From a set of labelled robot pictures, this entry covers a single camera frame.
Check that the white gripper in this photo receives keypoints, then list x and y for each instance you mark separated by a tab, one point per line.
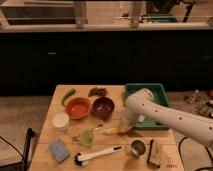
127	121

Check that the yellow banana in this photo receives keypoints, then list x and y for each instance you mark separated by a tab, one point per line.
112	130

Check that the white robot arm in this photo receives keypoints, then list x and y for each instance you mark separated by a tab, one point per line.
141	103

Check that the metal cup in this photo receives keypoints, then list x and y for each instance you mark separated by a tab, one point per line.
138	148

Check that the white plastic cup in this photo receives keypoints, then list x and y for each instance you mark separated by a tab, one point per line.
61	121

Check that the grey folded cloth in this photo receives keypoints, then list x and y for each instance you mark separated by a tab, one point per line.
141	119

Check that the dark purple bowl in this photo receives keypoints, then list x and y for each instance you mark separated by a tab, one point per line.
103	107

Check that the green measuring scoop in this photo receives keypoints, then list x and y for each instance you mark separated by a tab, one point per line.
86	137

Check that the brown grape bunch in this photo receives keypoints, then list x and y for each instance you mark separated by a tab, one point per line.
97	92

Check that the green plastic tray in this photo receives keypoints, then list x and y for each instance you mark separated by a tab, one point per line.
159	97

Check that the orange bowl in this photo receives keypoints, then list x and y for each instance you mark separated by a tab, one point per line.
78	108

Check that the white dish brush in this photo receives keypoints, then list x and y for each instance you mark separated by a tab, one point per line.
80	159

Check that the green chili pepper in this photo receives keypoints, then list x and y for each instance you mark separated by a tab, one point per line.
67	94

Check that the blue sponge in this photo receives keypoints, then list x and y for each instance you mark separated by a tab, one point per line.
59	151

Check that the black chair frame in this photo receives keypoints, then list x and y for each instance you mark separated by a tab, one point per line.
24	155

